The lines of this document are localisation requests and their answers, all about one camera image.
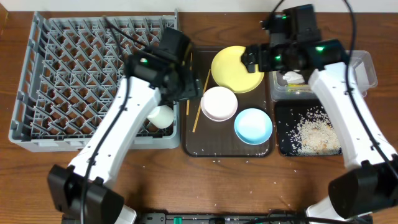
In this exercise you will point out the pink bowl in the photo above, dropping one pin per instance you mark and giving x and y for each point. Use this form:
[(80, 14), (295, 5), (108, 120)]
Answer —
[(219, 104)]

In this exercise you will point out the light blue bowl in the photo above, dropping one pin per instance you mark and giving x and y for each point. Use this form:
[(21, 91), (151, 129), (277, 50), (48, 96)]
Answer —
[(253, 126)]

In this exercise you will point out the black waste tray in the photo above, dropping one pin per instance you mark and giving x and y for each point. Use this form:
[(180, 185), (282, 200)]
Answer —
[(286, 112)]

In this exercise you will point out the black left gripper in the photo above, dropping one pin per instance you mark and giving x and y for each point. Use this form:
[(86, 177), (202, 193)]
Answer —
[(189, 86)]

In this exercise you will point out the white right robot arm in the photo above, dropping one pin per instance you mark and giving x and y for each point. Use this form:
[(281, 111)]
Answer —
[(370, 182)]

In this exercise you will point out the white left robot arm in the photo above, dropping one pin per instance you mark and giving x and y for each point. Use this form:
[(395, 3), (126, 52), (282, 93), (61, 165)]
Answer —
[(157, 74)]

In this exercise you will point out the clear plastic waste bin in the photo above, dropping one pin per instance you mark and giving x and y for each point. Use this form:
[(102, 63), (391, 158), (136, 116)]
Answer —
[(365, 76)]

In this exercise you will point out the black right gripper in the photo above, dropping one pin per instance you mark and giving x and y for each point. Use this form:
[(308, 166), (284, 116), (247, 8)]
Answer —
[(263, 51)]

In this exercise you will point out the yellow plate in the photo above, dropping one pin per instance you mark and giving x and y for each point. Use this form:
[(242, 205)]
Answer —
[(228, 71)]

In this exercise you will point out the rice food scraps pile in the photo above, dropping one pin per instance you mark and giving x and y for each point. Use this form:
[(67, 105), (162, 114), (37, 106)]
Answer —
[(314, 135)]

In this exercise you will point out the white cup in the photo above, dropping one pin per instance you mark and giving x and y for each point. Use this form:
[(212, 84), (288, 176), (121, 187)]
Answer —
[(161, 116)]

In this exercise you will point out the green yellow snack wrapper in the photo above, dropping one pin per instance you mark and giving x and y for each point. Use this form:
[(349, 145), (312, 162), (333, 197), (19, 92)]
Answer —
[(299, 88)]

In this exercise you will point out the right wooden chopstick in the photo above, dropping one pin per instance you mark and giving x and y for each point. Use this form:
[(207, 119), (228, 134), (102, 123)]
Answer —
[(199, 107)]

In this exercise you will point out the white napkin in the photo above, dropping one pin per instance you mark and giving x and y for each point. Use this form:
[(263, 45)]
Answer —
[(293, 78)]

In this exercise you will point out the grey plastic dish rack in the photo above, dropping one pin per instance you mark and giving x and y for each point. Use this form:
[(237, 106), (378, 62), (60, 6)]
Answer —
[(70, 76)]

